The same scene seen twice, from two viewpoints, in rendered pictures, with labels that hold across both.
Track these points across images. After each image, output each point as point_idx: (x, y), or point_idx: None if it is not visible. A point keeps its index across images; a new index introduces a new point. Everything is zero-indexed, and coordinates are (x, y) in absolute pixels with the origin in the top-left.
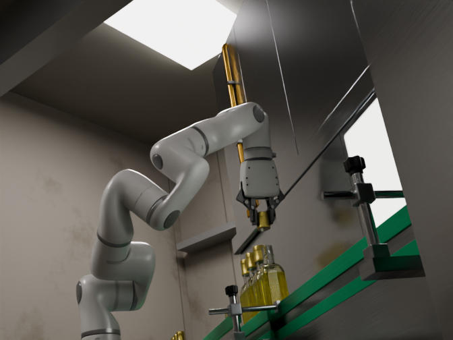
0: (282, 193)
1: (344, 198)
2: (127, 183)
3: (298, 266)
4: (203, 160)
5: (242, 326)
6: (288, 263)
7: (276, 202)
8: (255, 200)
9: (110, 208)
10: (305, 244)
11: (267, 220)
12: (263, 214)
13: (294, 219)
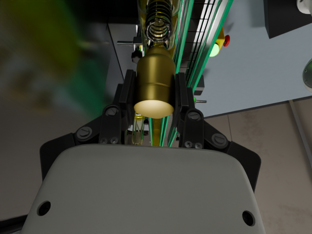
0: (42, 162)
1: None
2: None
3: (86, 62)
4: None
5: (191, 15)
6: (96, 100)
7: (88, 127)
8: (185, 136)
9: None
10: (55, 49)
11: (146, 70)
12: (157, 88)
13: (50, 128)
